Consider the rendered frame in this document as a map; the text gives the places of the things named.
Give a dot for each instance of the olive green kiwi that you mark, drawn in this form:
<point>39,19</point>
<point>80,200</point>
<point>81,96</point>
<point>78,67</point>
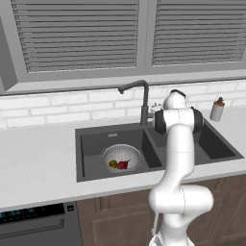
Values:
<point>112,164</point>

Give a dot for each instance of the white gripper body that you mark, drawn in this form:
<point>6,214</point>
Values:
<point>157,109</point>

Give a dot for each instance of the red pear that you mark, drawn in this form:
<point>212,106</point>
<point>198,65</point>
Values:
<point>123,165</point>

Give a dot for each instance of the dark grey sink faucet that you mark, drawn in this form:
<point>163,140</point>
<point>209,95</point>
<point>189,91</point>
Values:
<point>145,96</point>

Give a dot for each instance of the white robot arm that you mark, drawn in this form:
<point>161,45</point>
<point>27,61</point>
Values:
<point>177,179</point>

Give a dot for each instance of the white soap dispenser bottle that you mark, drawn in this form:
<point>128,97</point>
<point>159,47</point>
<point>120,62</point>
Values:
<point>217,111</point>

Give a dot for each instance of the grey window blind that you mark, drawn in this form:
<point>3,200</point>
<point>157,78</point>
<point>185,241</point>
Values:
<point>200,30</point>
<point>77,32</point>

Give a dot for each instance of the white perforated colander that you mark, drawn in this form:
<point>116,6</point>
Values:
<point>123,152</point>

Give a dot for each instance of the grey dishwasher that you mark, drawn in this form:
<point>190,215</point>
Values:
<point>38,224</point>

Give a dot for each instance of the grey window frame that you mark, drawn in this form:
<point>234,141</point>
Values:
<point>145,38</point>

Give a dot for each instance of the brown wooden cupboard door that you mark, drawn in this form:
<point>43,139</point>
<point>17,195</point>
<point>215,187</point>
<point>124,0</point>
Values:
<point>229,211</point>
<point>118,224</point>

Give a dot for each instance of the dark grey double sink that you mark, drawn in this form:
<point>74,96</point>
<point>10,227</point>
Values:
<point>93,150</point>

